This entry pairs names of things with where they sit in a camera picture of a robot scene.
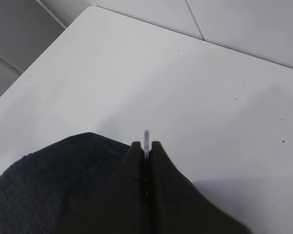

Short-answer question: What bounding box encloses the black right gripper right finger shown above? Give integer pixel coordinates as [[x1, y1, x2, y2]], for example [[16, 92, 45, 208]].
[[148, 141, 251, 234]]

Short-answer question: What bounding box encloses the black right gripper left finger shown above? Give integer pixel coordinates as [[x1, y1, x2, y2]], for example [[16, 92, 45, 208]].
[[63, 142, 147, 234]]

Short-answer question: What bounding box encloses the dark navy fabric lunch bag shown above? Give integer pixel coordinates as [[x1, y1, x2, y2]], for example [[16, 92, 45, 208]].
[[0, 130, 152, 234]]

